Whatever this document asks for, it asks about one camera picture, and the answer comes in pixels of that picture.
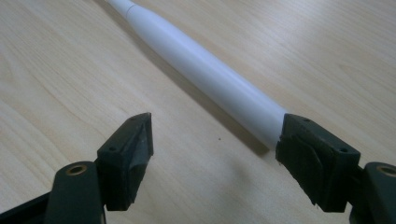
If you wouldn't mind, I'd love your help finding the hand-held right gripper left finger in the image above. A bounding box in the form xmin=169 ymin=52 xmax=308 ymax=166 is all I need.
xmin=95 ymin=112 xmax=154 ymax=212

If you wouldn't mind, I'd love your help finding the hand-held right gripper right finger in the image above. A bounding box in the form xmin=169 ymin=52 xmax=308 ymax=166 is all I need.
xmin=275 ymin=113 xmax=362 ymax=214

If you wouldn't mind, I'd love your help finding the white electric toothbrush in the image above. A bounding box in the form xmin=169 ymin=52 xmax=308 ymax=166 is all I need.
xmin=106 ymin=0 xmax=288 ymax=151

